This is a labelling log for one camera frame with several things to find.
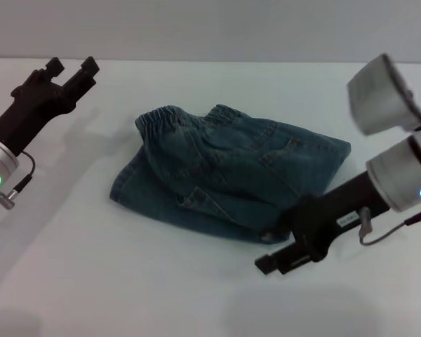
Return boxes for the blue denim shorts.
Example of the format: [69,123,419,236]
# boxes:
[109,103,352,244]

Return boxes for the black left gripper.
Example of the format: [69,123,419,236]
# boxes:
[0,55,100,156]

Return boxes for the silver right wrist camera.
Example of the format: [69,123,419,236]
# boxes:
[347,53,421,136]

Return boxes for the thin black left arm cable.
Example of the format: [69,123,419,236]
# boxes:
[0,150,36,211]

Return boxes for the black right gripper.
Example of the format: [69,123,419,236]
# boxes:
[254,169,392,277]

